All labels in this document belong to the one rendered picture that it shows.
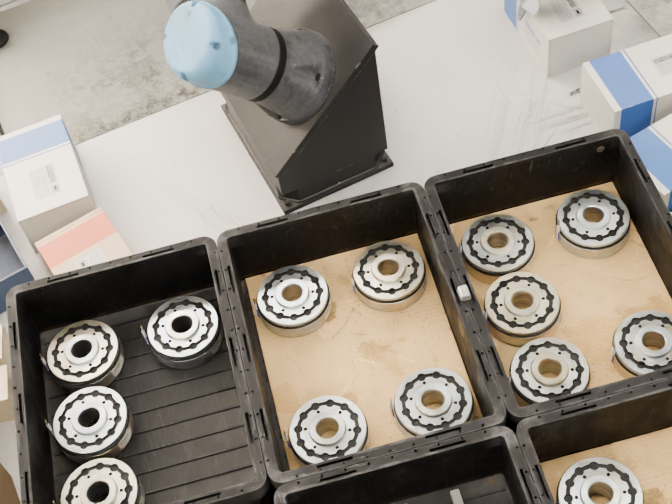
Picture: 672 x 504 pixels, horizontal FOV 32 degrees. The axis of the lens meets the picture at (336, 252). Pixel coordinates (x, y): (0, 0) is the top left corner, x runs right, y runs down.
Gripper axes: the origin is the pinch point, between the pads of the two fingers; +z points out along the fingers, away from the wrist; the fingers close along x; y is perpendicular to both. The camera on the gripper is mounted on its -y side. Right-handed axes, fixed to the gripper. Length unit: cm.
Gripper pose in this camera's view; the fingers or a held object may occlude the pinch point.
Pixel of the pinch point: (555, 4)
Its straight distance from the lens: 213.6
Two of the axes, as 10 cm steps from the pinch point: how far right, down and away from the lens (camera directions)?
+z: 1.2, 5.9, 8.0
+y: 3.1, 7.4, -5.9
